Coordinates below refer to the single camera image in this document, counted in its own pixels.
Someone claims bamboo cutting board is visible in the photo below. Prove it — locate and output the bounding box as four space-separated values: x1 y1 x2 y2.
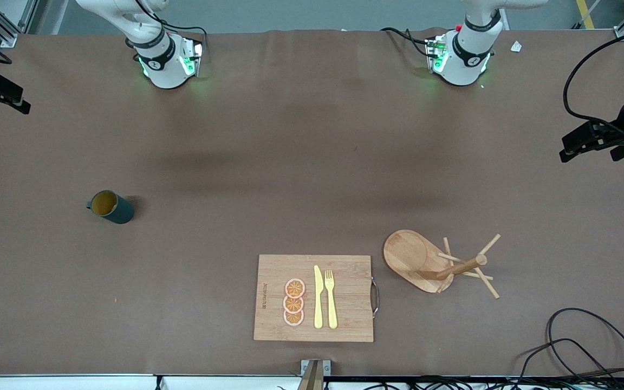
253 255 380 343

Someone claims black looped cable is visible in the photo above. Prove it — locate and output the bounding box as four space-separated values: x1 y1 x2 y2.
546 308 624 377
517 338 619 380

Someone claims yellow plastic knife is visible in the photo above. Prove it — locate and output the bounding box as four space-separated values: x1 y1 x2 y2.
314 265 324 329

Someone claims dark green ribbed cup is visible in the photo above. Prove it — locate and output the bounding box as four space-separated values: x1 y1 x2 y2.
86 190 135 225

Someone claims wooden mug rack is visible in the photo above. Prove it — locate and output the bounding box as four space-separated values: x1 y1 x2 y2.
382 229 502 300

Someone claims yellow plastic fork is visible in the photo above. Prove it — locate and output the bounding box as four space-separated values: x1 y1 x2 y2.
325 270 339 330

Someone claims black arm base cable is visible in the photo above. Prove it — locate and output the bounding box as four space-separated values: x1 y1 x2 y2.
380 27 433 57
136 0 208 55

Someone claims black right arm base cable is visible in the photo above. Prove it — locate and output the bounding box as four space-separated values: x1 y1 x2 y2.
136 0 208 55

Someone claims metal bracket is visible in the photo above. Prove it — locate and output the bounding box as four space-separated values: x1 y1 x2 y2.
300 359 332 376

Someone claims black left arm base cable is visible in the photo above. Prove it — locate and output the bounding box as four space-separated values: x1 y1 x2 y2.
380 27 433 57

